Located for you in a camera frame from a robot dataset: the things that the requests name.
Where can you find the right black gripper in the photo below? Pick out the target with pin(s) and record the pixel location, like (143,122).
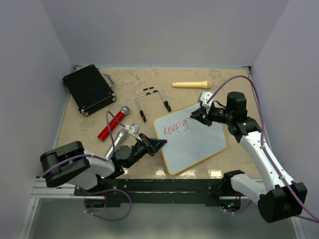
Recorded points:
(202,115)

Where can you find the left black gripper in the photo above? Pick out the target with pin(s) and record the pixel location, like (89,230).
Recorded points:
(156,144)

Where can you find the yellow framed whiteboard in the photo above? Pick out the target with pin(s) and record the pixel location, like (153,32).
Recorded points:
(189,142)

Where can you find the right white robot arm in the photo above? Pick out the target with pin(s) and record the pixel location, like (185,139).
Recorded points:
(278,197)

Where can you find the cream toy microphone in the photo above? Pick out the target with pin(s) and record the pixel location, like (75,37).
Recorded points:
(200,85)

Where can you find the silver toy microphone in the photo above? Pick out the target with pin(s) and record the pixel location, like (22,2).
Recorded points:
(121,136)

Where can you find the red glitter toy microphone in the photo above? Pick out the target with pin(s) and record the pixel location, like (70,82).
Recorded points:
(113,121)

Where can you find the black carrying case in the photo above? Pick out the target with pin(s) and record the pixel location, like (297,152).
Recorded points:
(90,91)

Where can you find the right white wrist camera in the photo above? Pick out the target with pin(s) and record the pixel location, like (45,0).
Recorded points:
(205,100)

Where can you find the wire whiteboard stand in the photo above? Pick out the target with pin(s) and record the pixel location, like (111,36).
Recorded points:
(146,93)

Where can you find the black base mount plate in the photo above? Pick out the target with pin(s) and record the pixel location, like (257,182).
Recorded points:
(114,192)

